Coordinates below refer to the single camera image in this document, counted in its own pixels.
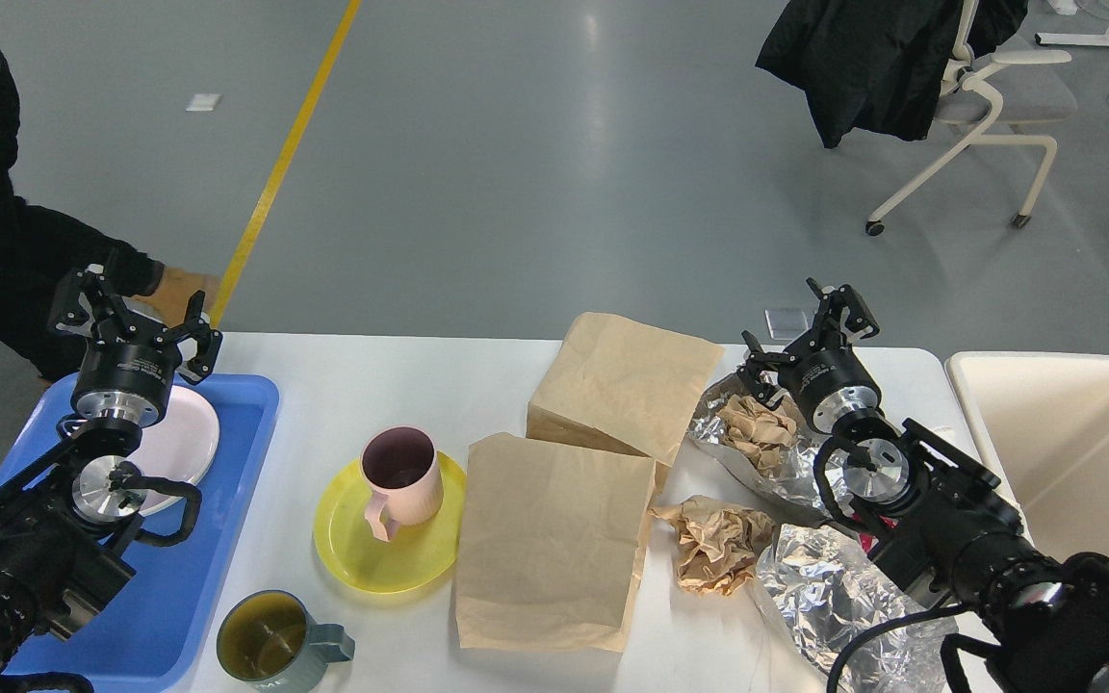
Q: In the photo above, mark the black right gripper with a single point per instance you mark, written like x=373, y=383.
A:
x=829, y=384

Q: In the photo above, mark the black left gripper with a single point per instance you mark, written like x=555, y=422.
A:
x=123, y=380

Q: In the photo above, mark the pink ribbed mug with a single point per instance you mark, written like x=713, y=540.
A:
x=403, y=473

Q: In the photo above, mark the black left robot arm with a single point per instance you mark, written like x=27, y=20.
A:
x=67, y=518

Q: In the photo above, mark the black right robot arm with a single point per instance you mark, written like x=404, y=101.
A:
x=936, y=516

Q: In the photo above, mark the crumpled paper in foil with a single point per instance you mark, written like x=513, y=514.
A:
x=765, y=437

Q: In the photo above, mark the upper aluminium foil sheet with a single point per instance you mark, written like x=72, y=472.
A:
x=792, y=497

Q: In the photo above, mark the aluminium foil sheet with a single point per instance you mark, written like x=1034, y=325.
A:
x=792, y=497
x=821, y=586

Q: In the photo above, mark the pink plate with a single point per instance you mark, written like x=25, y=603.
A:
x=181, y=447

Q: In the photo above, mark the rear brown paper bag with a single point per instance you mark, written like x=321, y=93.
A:
x=622, y=386

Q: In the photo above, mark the brown paper bag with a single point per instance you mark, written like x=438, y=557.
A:
x=622, y=386
x=551, y=546

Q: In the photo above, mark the crumpled brown paper ball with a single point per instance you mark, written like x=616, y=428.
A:
x=718, y=543

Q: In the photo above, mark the lower aluminium foil sheet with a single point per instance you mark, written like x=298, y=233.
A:
x=821, y=586

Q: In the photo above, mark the black jacket on chair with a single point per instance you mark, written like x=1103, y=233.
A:
x=865, y=65

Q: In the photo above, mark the white plastic bin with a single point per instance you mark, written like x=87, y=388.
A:
x=1042, y=418

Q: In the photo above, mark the white office chair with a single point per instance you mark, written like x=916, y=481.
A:
x=988, y=103

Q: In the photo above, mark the front brown paper bag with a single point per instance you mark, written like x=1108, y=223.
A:
x=551, y=546

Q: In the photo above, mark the green grey mug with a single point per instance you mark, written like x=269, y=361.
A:
x=271, y=642

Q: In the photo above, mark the yellow plate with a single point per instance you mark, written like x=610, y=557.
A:
x=419, y=554

